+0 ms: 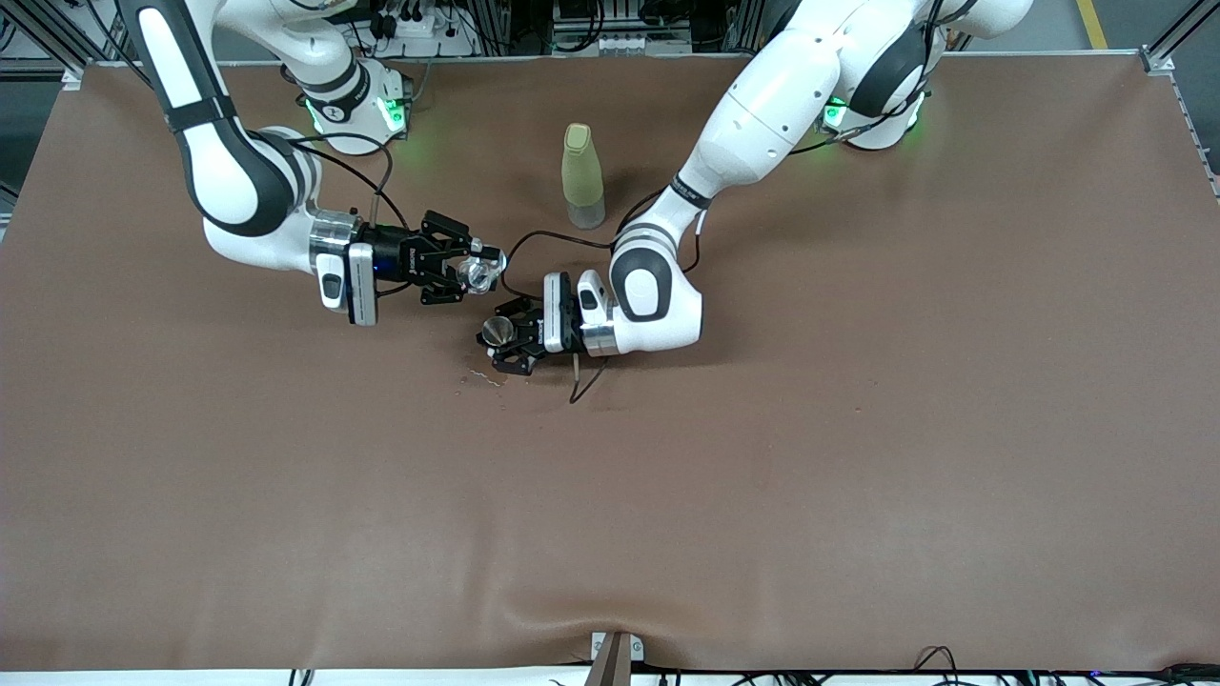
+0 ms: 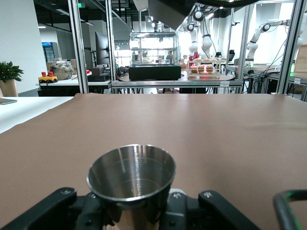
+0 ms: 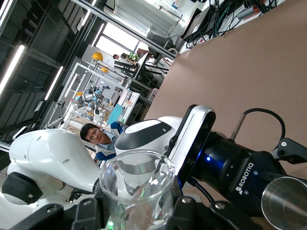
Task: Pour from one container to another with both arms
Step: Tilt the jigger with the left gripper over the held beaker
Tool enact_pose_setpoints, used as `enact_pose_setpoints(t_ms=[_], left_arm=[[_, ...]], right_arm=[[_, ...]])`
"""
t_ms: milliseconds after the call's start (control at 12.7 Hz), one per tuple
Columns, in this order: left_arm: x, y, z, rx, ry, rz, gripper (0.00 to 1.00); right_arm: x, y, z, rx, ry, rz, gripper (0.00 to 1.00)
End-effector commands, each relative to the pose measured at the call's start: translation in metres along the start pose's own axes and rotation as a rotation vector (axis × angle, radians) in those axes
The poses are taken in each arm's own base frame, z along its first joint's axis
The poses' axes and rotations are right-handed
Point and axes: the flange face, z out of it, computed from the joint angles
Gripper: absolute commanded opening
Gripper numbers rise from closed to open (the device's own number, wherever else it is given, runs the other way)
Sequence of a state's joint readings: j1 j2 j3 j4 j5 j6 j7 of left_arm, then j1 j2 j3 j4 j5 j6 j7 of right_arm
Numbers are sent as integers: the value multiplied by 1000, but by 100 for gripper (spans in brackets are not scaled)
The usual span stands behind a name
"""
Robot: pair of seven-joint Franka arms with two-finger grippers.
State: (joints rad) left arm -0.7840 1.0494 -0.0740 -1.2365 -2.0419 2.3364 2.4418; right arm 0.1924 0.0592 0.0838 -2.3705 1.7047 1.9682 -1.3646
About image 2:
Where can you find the blue drinks fridge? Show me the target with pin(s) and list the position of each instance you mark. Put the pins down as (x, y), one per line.
(49, 51)

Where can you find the beige cloth bag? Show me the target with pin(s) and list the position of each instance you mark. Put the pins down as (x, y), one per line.
(62, 70)

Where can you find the silver laptop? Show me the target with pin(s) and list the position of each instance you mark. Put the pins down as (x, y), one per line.
(8, 101)

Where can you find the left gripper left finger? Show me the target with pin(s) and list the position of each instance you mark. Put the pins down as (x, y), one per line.
(48, 210)

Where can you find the yellow emergency stop box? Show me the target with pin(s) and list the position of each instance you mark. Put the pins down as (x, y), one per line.
(48, 78)

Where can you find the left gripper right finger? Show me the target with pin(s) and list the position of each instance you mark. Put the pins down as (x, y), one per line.
(216, 215)

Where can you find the green potted plant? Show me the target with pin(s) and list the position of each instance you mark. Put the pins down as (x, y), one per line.
(9, 72)

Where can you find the aluminium frame beam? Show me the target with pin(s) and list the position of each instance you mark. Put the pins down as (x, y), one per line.
(168, 83)

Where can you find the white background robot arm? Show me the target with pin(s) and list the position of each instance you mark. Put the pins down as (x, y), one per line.
(206, 45)
(251, 45)

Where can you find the light wooden box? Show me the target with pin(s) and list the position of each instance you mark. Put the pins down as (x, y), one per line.
(301, 60)

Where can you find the grey overhead hood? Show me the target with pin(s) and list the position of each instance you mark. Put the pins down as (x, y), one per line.
(168, 12)

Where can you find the aluminium frame post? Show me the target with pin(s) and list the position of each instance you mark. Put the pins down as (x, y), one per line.
(79, 60)
(110, 60)
(287, 60)

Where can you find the white bread rack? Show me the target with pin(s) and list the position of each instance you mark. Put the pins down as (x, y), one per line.
(204, 69)

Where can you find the black computer monitor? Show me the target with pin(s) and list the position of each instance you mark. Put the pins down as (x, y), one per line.
(102, 48)

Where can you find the brown table mat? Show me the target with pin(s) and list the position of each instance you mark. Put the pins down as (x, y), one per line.
(216, 131)

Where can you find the glass display case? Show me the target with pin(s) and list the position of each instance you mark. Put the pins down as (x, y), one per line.
(153, 73)

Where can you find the steel shaker cup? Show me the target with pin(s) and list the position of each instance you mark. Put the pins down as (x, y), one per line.
(134, 172)

